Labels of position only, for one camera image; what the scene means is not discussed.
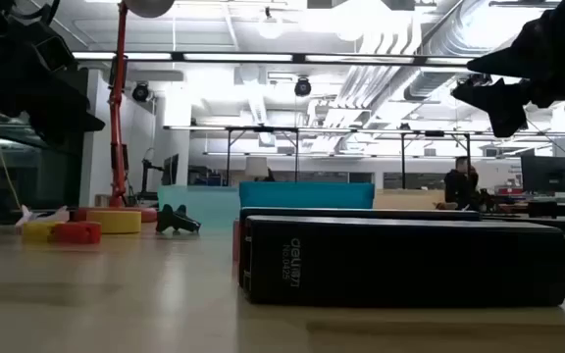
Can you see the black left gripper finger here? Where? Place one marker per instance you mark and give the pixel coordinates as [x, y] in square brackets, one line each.
[66, 125]
[57, 90]

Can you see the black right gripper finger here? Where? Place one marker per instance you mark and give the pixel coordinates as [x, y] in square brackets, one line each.
[503, 105]
[513, 64]

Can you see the white pink stapler remover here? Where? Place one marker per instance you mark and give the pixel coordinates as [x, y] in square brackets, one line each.
[52, 215]

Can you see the yellow tape roll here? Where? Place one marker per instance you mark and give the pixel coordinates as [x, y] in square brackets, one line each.
[116, 221]

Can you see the red mini stapler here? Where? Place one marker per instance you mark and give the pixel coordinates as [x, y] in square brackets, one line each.
[79, 233]

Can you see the yellow mini stapler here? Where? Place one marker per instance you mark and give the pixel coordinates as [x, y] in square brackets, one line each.
[35, 231]

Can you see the black stapler remover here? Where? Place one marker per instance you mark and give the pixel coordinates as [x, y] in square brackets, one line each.
[174, 221]

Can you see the large black stapler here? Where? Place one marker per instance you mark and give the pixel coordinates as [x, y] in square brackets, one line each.
[410, 265]

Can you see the pink tape roll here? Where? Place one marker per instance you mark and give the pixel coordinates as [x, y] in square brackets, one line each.
[236, 240]

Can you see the black monitor on arm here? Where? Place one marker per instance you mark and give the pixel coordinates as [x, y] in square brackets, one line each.
[170, 170]

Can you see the red desk lamp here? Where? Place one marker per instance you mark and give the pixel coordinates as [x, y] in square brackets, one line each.
[117, 147]

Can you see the black ceiling spotlight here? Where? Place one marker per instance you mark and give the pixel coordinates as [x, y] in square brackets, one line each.
[140, 92]
[302, 87]

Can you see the black computer monitor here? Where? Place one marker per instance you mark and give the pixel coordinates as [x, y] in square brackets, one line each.
[549, 174]

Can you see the red storage box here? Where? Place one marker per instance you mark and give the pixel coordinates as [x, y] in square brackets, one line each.
[508, 190]

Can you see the person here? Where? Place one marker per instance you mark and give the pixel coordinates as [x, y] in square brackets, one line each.
[459, 188]

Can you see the black desk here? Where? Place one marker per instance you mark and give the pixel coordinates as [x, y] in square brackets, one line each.
[552, 208]

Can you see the orange plastic bin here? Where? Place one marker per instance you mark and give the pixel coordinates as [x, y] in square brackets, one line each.
[405, 200]

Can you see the green translucent plastic bin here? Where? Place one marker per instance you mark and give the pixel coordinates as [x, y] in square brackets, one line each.
[204, 206]

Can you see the black ceiling light track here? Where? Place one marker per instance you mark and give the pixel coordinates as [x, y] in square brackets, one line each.
[299, 58]

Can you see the blue plastic bin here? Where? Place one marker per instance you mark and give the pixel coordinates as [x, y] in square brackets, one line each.
[307, 195]

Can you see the round white ceiling lamp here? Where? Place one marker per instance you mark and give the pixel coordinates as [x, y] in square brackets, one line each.
[270, 27]

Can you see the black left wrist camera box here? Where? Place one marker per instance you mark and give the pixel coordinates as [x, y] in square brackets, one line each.
[52, 49]

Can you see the silver ventilation duct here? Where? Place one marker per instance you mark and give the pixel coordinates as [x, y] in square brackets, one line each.
[454, 29]

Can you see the black metal rig frame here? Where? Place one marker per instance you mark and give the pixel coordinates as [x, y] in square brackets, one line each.
[228, 166]
[403, 166]

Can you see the black aluminium table frame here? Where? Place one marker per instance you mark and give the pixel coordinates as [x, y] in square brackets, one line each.
[518, 224]

